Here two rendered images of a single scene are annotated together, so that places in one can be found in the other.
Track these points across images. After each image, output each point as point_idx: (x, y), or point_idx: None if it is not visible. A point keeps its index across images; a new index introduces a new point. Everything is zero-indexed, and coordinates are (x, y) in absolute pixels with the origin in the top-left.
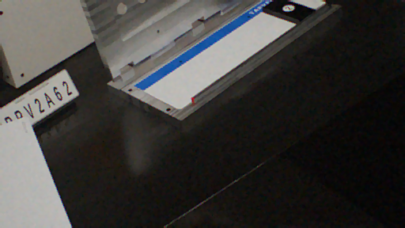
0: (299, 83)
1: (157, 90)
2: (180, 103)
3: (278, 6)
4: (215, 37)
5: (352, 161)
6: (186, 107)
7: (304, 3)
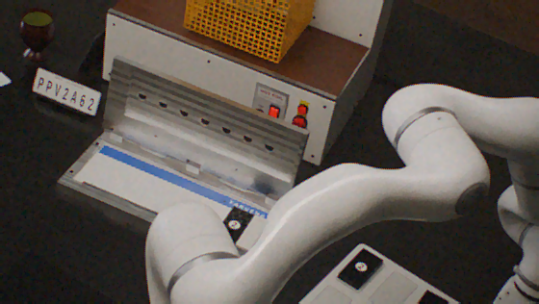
0: (131, 253)
1: (99, 161)
2: (82, 177)
3: (239, 217)
4: (185, 184)
5: (21, 299)
6: (75, 181)
7: (244, 235)
